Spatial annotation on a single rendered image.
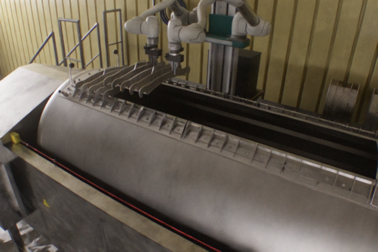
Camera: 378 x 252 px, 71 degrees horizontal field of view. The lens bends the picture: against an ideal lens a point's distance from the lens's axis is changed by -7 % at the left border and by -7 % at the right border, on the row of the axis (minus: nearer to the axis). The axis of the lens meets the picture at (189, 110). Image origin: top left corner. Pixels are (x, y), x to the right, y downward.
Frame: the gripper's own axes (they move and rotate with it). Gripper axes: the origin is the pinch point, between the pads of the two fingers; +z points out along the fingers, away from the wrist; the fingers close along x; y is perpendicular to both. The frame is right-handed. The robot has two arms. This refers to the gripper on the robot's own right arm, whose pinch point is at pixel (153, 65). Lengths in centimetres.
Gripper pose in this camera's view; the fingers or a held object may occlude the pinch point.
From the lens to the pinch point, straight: 229.4
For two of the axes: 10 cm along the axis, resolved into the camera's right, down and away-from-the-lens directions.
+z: -0.3, 9.0, 4.4
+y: 5.3, -3.7, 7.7
